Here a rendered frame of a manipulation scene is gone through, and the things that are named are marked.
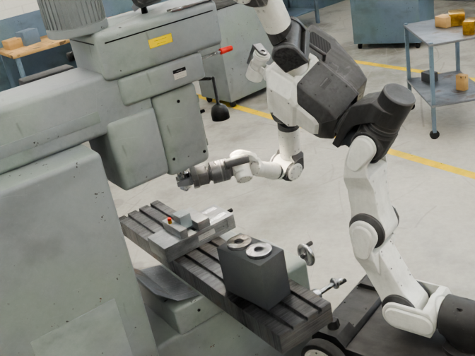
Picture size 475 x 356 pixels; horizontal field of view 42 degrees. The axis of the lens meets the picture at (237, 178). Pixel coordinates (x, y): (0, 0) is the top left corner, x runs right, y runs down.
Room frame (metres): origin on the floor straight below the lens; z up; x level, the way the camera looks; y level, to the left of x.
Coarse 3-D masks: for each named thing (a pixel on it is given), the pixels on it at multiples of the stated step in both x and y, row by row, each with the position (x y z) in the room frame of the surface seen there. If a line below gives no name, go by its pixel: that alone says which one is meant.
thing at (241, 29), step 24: (216, 0) 7.19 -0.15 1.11; (360, 0) 7.96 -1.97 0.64; (384, 0) 7.77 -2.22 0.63; (408, 0) 7.57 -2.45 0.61; (432, 0) 7.87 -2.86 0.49; (240, 24) 6.79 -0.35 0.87; (360, 24) 7.98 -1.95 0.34; (384, 24) 7.78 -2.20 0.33; (216, 48) 6.66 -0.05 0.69; (240, 48) 6.75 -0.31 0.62; (360, 48) 8.04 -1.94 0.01; (216, 72) 6.73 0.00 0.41; (240, 72) 6.72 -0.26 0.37; (240, 96) 6.68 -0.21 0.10
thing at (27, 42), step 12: (288, 0) 10.58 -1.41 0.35; (288, 12) 10.20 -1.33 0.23; (300, 12) 10.01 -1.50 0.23; (24, 36) 7.93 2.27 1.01; (36, 36) 8.04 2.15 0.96; (0, 48) 8.15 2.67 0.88; (12, 48) 7.87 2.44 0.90; (24, 48) 7.82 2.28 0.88; (36, 48) 7.66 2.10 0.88; (48, 48) 7.72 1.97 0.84; (24, 72) 7.56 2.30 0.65; (12, 84) 8.10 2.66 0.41
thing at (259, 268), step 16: (240, 240) 1.91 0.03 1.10; (256, 240) 1.90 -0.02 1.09; (224, 256) 1.87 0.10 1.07; (240, 256) 1.81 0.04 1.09; (256, 256) 1.77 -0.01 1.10; (272, 256) 1.78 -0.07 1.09; (224, 272) 1.89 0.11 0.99; (240, 272) 1.82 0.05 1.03; (256, 272) 1.75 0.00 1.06; (272, 272) 1.76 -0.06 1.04; (240, 288) 1.83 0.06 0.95; (256, 288) 1.76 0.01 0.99; (272, 288) 1.76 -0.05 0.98; (288, 288) 1.80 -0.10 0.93; (256, 304) 1.78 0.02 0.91; (272, 304) 1.75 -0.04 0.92
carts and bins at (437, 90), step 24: (408, 24) 5.56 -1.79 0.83; (432, 24) 5.40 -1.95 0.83; (456, 24) 5.17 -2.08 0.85; (408, 48) 5.55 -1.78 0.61; (432, 48) 4.80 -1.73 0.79; (456, 48) 5.53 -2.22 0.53; (408, 72) 5.56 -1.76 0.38; (432, 72) 4.80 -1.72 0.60; (456, 72) 5.50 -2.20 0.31; (432, 96) 4.80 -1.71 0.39; (456, 96) 4.90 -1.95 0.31; (432, 120) 4.81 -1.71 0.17
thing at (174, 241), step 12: (216, 216) 2.35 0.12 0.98; (228, 216) 2.33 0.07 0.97; (168, 228) 2.29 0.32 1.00; (180, 228) 2.23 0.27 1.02; (192, 228) 2.29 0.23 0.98; (204, 228) 2.27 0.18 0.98; (216, 228) 2.30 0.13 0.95; (228, 228) 2.33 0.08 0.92; (156, 240) 2.25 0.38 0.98; (168, 240) 2.23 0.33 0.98; (180, 240) 2.21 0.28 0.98; (192, 240) 2.24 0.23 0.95; (204, 240) 2.26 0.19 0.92; (156, 252) 2.24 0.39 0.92; (168, 252) 2.17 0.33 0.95; (180, 252) 2.20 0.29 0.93
